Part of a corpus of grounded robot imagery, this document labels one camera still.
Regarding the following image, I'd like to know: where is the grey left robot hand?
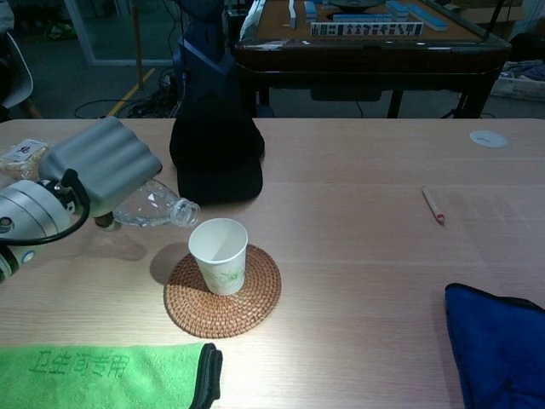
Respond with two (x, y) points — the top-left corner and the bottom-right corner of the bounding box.
(37, 116), (164, 232)

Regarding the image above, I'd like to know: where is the transparent plastic water bottle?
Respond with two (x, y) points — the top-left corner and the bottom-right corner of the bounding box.
(112, 178), (201, 229)

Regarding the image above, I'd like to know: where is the white paper cup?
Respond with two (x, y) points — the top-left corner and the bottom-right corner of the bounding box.
(187, 217), (250, 296)

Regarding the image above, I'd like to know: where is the round woven rattan coaster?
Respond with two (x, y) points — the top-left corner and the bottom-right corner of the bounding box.
(163, 243), (283, 340)

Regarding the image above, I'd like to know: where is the clear bread snack packet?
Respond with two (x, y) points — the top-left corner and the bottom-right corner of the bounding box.
(0, 138), (53, 181)

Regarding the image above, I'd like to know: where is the black baseball cap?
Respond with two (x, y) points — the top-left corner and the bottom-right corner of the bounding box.
(169, 93), (266, 207)

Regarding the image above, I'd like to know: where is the wooden pole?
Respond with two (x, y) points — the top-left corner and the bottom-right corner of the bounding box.
(133, 0), (144, 90)

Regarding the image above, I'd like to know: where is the white plastic chair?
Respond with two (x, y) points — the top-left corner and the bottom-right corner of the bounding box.
(0, 31), (35, 119)

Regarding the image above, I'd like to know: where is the green microfiber cloth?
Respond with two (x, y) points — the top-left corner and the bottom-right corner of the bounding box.
(0, 342), (224, 409)

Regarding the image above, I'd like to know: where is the brown mahjong table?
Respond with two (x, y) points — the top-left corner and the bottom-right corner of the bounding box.
(232, 0), (513, 119)

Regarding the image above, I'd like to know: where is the face-up mahjong tile row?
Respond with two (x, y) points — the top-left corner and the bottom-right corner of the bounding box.
(310, 21), (425, 37)

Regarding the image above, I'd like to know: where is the blue-backed mahjong tile row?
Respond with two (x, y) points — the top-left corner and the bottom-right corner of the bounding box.
(332, 13), (410, 24)
(385, 0), (450, 32)

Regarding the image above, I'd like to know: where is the wooden pencil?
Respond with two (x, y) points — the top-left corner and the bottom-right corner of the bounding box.
(422, 185), (446, 226)

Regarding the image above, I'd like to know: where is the white plastic basket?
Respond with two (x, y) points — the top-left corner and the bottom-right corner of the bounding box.
(489, 70), (545, 101)

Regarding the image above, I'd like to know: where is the blue microfiber cloth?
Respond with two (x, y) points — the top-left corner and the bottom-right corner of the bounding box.
(445, 283), (545, 409)

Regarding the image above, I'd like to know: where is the black floor cable bundle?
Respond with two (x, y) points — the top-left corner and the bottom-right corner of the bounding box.
(74, 67), (185, 119)

